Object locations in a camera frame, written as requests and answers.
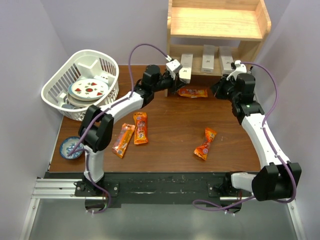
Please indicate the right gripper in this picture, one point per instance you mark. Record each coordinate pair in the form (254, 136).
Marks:
(217, 88)

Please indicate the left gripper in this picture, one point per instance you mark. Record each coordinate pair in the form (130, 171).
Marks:
(175, 84)

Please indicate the white Harry's razor box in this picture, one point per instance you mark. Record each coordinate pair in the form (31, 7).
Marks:
(185, 72)

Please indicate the orange razor pack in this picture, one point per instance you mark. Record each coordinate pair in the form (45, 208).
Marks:
(140, 134)
(192, 93)
(203, 150)
(123, 140)

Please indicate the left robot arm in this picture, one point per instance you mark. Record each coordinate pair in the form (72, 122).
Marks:
(96, 128)

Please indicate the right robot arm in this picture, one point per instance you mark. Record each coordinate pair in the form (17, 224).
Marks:
(278, 177)

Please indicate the orange razor pack under shelf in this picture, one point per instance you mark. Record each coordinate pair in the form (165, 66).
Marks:
(192, 93)

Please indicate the wooden shelf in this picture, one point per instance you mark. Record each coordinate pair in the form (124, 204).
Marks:
(217, 22)

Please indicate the white plastic basket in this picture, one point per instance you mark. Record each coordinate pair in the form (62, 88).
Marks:
(84, 64)

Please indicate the painted fruit plate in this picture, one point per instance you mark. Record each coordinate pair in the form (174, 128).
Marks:
(88, 89)

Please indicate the stacked plates underneath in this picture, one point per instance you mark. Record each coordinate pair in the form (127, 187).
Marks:
(68, 99)

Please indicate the blue patterned bowl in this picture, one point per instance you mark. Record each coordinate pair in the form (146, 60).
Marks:
(67, 146)

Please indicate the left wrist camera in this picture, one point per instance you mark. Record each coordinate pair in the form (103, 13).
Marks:
(174, 66)

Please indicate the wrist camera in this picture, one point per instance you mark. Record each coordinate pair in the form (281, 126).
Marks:
(174, 66)
(240, 68)

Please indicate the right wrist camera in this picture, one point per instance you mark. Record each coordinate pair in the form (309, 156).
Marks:
(240, 68)

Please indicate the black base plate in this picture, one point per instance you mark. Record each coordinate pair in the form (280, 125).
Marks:
(169, 188)

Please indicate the aluminium rail frame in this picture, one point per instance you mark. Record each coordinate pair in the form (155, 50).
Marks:
(62, 209)

